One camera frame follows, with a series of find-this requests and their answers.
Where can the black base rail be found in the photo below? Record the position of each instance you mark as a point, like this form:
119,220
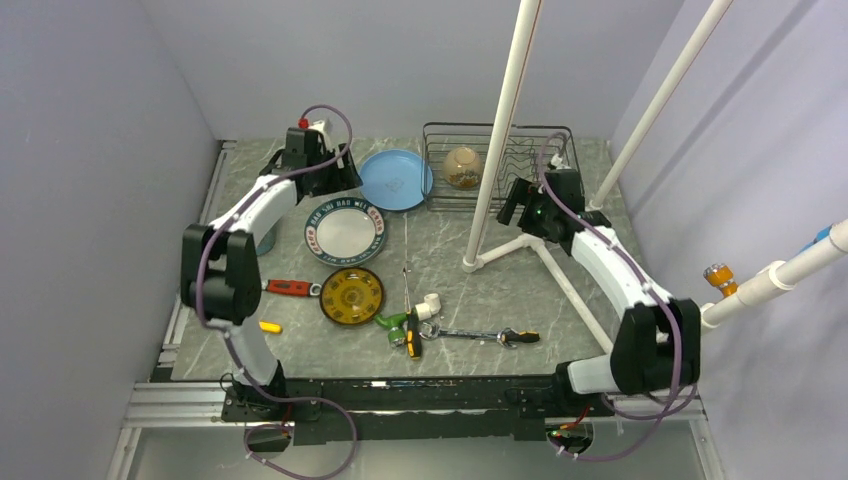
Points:
519,407

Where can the small yellow screwdriver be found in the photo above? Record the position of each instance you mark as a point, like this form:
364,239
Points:
270,328

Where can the yellow brown patterned plate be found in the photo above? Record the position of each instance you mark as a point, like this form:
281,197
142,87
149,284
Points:
352,296

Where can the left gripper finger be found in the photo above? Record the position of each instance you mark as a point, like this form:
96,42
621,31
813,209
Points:
275,166
346,174

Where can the black yellow screwdriver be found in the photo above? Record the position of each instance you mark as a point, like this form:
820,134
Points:
413,339

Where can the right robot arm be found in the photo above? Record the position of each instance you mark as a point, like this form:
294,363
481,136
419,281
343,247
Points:
658,344

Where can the blue plate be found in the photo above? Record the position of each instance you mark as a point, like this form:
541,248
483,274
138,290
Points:
395,180

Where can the green pipe fitting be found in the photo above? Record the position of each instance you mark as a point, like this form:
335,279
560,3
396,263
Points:
394,325

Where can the red handled adjustable wrench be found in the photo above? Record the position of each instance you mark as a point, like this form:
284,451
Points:
294,288

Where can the blue butterfly mug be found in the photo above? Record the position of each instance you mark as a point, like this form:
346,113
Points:
268,241

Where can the orange valve knob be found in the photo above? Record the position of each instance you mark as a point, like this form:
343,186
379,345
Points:
722,278

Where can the steel ratchet wrench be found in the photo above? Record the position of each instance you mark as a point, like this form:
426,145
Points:
507,338

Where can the green rimmed white plate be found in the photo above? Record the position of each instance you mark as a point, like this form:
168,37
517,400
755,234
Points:
345,231

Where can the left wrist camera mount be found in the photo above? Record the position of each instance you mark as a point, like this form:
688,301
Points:
322,126

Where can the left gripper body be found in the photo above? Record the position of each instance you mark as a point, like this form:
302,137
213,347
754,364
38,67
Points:
325,181

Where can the black wire dish rack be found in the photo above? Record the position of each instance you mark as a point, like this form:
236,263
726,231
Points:
523,144

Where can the white ceramic bowl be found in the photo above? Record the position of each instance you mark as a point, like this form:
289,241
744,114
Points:
463,168

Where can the white pvc pipe frame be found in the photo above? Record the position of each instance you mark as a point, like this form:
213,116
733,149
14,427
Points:
773,281

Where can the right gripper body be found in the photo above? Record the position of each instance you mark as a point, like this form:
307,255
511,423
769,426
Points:
539,212

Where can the white pvc elbow fitting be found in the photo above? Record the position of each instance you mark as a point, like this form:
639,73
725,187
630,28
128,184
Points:
429,307

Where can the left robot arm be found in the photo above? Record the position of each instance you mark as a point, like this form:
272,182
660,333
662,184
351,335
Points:
220,273

